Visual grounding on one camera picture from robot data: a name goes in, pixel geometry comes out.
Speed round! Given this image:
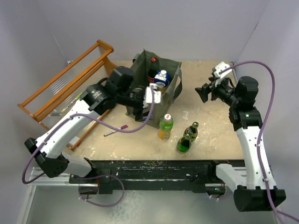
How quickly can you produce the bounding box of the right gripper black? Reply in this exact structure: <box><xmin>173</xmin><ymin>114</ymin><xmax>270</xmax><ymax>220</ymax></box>
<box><xmin>196</xmin><ymin>75</ymin><xmax>240</xmax><ymax>107</ymax></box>

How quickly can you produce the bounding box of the cola glass bottle red cap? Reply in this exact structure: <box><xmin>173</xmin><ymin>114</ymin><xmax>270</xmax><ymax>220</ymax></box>
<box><xmin>148</xmin><ymin>57</ymin><xmax>159</xmax><ymax>83</ymax></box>

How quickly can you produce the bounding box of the blue yellow juice carton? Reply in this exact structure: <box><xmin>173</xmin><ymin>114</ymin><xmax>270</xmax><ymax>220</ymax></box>
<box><xmin>154</xmin><ymin>70</ymin><xmax>170</xmax><ymax>94</ymax></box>

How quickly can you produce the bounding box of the green canvas bag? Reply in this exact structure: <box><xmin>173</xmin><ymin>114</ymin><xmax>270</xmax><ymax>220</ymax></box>
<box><xmin>130</xmin><ymin>50</ymin><xmax>183</xmax><ymax>128</ymax></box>

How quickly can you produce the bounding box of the green tea plastic bottle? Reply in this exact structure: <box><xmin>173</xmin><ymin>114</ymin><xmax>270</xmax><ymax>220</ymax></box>
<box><xmin>158</xmin><ymin>114</ymin><xmax>174</xmax><ymax>140</ymax></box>

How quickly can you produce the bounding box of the green glass bottle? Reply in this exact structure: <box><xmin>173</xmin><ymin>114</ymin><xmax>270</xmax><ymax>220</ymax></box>
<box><xmin>184</xmin><ymin>121</ymin><xmax>199</xmax><ymax>142</ymax></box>
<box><xmin>177</xmin><ymin>133</ymin><xmax>192</xmax><ymax>153</ymax></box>

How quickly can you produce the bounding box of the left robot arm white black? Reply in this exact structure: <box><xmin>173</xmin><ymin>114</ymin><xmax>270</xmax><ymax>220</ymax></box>
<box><xmin>25</xmin><ymin>66</ymin><xmax>154</xmax><ymax>183</ymax></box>

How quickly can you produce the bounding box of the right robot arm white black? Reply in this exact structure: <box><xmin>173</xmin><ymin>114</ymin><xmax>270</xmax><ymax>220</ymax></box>
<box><xmin>195</xmin><ymin>76</ymin><xmax>286</xmax><ymax>212</ymax></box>

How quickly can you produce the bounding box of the pink white marker pen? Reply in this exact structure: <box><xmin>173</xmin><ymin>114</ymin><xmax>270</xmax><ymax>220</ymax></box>
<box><xmin>103</xmin><ymin>125</ymin><xmax>128</xmax><ymax>137</ymax></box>

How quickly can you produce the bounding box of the green glass bottle front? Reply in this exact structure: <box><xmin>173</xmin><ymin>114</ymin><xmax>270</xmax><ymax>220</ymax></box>
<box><xmin>177</xmin><ymin>133</ymin><xmax>192</xmax><ymax>153</ymax></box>

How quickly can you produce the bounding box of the orange wooden rack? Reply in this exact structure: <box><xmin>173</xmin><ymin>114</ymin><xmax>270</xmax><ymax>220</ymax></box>
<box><xmin>17</xmin><ymin>39</ymin><xmax>123</xmax><ymax>151</ymax></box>

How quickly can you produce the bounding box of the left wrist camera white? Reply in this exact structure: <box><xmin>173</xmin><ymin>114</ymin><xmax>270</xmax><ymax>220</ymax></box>
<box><xmin>143</xmin><ymin>83</ymin><xmax>162</xmax><ymax>108</ymax></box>

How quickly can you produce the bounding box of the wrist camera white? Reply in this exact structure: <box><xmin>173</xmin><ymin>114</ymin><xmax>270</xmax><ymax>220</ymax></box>
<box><xmin>212</xmin><ymin>62</ymin><xmax>232</xmax><ymax>87</ymax></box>
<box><xmin>143</xmin><ymin>83</ymin><xmax>162</xmax><ymax>108</ymax></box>

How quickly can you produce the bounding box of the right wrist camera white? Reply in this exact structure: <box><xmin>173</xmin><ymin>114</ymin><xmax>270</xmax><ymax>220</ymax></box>
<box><xmin>212</xmin><ymin>62</ymin><xmax>232</xmax><ymax>87</ymax></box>

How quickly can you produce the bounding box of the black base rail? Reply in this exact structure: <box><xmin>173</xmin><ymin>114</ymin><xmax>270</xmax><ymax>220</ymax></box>
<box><xmin>69</xmin><ymin>160</ymin><xmax>245</xmax><ymax>194</ymax></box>

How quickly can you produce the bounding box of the aluminium frame rail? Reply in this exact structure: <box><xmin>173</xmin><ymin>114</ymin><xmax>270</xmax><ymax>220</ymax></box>
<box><xmin>18</xmin><ymin>175</ymin><xmax>277</xmax><ymax>224</ymax></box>

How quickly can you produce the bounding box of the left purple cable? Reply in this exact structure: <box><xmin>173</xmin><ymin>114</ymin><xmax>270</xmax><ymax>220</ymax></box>
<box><xmin>21</xmin><ymin>84</ymin><xmax>156</xmax><ymax>207</ymax></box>

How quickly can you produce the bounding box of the purple cable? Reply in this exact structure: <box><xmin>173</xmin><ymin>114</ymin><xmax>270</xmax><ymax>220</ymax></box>
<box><xmin>21</xmin><ymin>84</ymin><xmax>156</xmax><ymax>207</ymax></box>
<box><xmin>219</xmin><ymin>61</ymin><xmax>299</xmax><ymax>222</ymax></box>

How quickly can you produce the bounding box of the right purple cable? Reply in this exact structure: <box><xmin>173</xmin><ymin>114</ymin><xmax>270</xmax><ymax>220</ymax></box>
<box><xmin>219</xmin><ymin>61</ymin><xmax>299</xmax><ymax>222</ymax></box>

